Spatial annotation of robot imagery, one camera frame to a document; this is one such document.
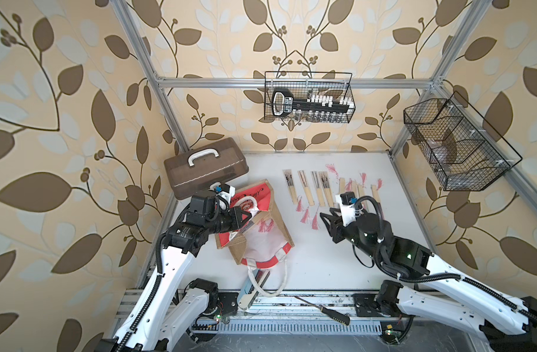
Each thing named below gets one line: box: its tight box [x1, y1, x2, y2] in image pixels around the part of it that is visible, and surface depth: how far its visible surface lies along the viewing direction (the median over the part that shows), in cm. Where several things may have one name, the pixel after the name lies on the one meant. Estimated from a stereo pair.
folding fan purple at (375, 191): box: [370, 178, 383, 208], surface depth 107 cm
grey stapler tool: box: [252, 268, 271, 289], surface depth 80 cm
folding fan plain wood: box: [297, 170, 315, 224], surface depth 107 cm
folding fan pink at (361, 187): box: [357, 172, 367, 199], surface depth 108 cm
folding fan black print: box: [282, 169, 303, 212], surface depth 107 cm
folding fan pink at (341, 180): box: [325, 163, 346, 194], surface depth 111 cm
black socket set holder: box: [271, 88, 355, 123], surface depth 86 cm
